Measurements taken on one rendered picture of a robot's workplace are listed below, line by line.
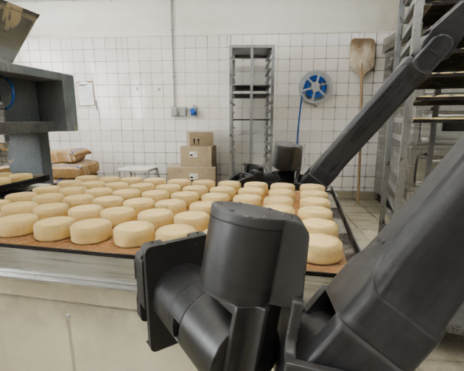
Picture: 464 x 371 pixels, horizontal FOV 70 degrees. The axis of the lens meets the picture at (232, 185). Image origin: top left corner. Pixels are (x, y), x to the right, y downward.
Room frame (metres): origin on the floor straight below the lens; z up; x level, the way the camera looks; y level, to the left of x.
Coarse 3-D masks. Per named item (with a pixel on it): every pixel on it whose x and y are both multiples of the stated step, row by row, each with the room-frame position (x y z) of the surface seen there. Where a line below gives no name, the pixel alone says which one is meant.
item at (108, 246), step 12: (0, 240) 0.40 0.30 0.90; (12, 240) 0.40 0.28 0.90; (24, 240) 0.40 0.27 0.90; (36, 240) 0.40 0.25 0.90; (60, 240) 0.40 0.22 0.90; (108, 240) 0.40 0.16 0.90; (120, 252) 0.36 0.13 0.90; (132, 252) 0.36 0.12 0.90; (312, 264) 0.33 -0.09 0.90; (336, 264) 0.33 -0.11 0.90
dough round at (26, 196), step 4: (20, 192) 0.59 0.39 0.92; (24, 192) 0.59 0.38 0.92; (28, 192) 0.59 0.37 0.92; (32, 192) 0.59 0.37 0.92; (8, 196) 0.56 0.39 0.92; (12, 196) 0.56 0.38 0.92; (16, 196) 0.56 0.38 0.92; (20, 196) 0.56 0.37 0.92; (24, 196) 0.56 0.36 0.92; (28, 196) 0.56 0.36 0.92; (32, 196) 0.57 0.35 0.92; (8, 200) 0.55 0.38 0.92; (12, 200) 0.55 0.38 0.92; (16, 200) 0.55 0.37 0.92; (20, 200) 0.55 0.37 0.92; (24, 200) 0.56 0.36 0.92; (28, 200) 0.56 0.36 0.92
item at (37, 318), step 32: (0, 288) 0.43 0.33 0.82; (32, 288) 0.42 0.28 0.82; (64, 288) 0.41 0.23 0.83; (96, 288) 0.40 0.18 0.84; (128, 288) 0.39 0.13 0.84; (0, 320) 0.43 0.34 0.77; (32, 320) 0.42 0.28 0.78; (64, 320) 0.41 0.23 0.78; (96, 320) 0.40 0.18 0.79; (128, 320) 0.39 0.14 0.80; (0, 352) 0.43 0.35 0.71; (32, 352) 0.42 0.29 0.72; (64, 352) 0.41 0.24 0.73; (96, 352) 0.40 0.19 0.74; (128, 352) 0.39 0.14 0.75; (160, 352) 0.38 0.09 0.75
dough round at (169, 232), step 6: (162, 228) 0.39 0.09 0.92; (168, 228) 0.39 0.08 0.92; (174, 228) 0.39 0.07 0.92; (180, 228) 0.39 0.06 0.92; (186, 228) 0.39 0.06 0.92; (192, 228) 0.39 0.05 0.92; (156, 234) 0.37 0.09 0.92; (162, 234) 0.37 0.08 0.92; (168, 234) 0.37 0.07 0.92; (174, 234) 0.37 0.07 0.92; (180, 234) 0.37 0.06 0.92; (186, 234) 0.37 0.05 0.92; (162, 240) 0.36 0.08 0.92; (168, 240) 0.36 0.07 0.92
